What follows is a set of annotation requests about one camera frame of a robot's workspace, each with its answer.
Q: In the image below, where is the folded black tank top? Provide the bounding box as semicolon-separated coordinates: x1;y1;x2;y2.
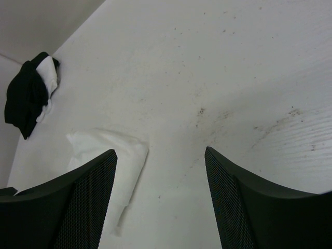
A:
4;52;60;140

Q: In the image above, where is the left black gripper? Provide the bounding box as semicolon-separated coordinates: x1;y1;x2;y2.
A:
0;187;18;197

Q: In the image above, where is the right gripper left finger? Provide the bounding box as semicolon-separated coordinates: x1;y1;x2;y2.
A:
1;149;117;248

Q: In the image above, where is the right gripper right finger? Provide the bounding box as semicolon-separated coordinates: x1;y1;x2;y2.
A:
204;147;331;248

